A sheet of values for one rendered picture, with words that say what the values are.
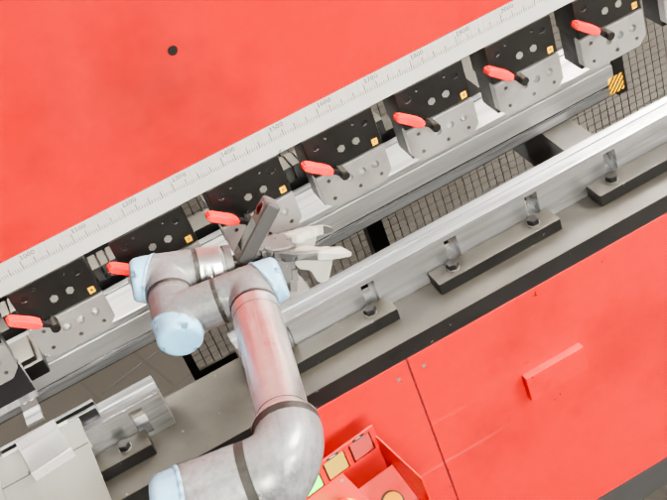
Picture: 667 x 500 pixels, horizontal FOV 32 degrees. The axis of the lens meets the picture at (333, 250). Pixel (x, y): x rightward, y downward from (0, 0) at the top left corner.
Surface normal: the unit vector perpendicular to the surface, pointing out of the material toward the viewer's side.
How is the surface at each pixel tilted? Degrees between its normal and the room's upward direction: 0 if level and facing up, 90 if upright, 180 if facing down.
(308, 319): 90
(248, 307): 5
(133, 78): 90
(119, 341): 90
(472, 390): 90
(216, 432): 0
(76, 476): 0
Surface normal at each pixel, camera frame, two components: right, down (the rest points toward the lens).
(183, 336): 0.25, 0.65
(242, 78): 0.40, 0.47
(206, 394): -0.29, -0.75
